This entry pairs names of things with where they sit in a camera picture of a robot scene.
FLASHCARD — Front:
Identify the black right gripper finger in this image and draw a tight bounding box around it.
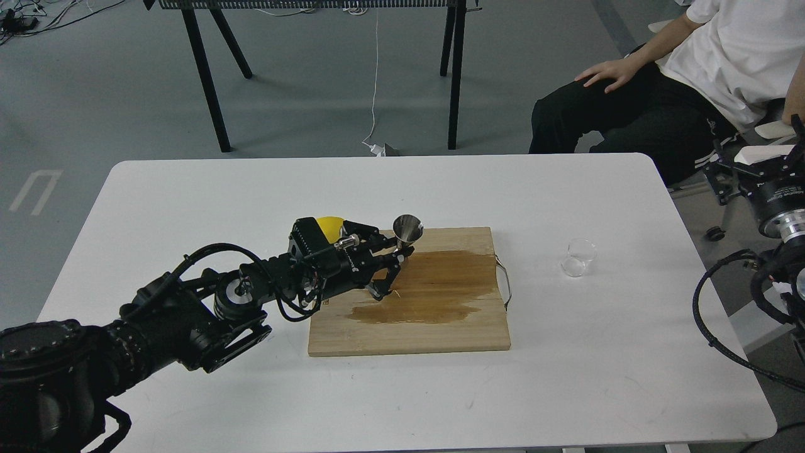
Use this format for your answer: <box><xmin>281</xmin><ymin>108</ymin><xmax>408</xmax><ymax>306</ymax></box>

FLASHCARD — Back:
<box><xmin>702</xmin><ymin>142</ymin><xmax>755</xmax><ymax>206</ymax></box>
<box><xmin>777</xmin><ymin>114</ymin><xmax>804</xmax><ymax>180</ymax></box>

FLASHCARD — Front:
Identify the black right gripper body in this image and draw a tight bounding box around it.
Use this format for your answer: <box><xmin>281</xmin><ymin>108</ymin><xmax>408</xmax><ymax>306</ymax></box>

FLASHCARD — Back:
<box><xmin>742</xmin><ymin>176</ymin><xmax>804</xmax><ymax>240</ymax></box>

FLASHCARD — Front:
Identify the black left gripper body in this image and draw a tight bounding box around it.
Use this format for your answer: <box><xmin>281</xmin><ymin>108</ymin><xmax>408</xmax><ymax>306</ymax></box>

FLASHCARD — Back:
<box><xmin>288</xmin><ymin>217</ymin><xmax>359</xmax><ymax>309</ymax></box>

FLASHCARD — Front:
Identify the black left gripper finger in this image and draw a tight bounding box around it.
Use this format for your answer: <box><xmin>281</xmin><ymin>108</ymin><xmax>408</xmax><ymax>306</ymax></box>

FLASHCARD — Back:
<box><xmin>358</xmin><ymin>252</ymin><xmax>413</xmax><ymax>301</ymax></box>
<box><xmin>336</xmin><ymin>220</ymin><xmax>403</xmax><ymax>259</ymax></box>

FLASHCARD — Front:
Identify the steel double jigger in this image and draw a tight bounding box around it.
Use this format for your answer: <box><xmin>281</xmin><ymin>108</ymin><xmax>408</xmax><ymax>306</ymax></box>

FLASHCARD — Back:
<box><xmin>392</xmin><ymin>214</ymin><xmax>425</xmax><ymax>250</ymax></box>

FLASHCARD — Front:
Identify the small clear glass cup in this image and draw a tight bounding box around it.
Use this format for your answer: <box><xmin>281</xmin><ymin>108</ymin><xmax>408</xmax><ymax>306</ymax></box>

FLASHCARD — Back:
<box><xmin>560</xmin><ymin>238</ymin><xmax>597</xmax><ymax>277</ymax></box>

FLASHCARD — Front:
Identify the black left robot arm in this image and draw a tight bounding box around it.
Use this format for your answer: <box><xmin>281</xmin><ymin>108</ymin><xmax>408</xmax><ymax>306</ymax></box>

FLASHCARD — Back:
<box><xmin>1</xmin><ymin>215</ymin><xmax>425</xmax><ymax>452</ymax></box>

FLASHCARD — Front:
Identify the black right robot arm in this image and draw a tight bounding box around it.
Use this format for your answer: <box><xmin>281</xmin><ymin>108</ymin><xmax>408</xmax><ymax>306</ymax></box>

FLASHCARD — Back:
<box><xmin>692</xmin><ymin>115</ymin><xmax>804</xmax><ymax>392</ymax></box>

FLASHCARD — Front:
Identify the person's right hand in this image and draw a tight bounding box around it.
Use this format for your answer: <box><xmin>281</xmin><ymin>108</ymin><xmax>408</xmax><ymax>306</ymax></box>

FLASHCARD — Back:
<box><xmin>573</xmin><ymin>57</ymin><xmax>644</xmax><ymax>94</ymax></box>

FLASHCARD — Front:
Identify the office chair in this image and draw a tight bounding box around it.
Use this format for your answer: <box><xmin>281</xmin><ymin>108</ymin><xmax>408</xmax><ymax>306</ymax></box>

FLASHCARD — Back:
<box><xmin>663</xmin><ymin>98</ymin><xmax>805</xmax><ymax>243</ymax></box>

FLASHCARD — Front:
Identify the yellow lemon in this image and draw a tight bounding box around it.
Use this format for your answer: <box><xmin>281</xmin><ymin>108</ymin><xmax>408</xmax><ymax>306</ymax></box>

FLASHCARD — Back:
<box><xmin>316</xmin><ymin>216</ymin><xmax>345</xmax><ymax>244</ymax></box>

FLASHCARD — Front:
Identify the wooden cutting board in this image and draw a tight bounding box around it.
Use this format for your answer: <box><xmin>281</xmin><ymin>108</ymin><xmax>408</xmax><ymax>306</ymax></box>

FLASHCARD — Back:
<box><xmin>308</xmin><ymin>226</ymin><xmax>511</xmax><ymax>357</ymax></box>

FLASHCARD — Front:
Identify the seated person white shirt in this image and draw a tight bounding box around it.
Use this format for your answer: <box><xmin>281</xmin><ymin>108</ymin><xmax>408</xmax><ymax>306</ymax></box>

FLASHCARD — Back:
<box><xmin>529</xmin><ymin>1</ymin><xmax>804</xmax><ymax>186</ymax></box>

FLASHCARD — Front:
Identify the white power cable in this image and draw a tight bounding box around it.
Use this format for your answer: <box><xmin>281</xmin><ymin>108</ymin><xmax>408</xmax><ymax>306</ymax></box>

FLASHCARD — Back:
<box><xmin>360</xmin><ymin>6</ymin><xmax>386</xmax><ymax>157</ymax></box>

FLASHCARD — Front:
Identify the black metal table frame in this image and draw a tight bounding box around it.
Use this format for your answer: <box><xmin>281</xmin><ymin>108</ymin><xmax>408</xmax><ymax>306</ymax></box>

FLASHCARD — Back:
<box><xmin>143</xmin><ymin>1</ymin><xmax>480</xmax><ymax>154</ymax></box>

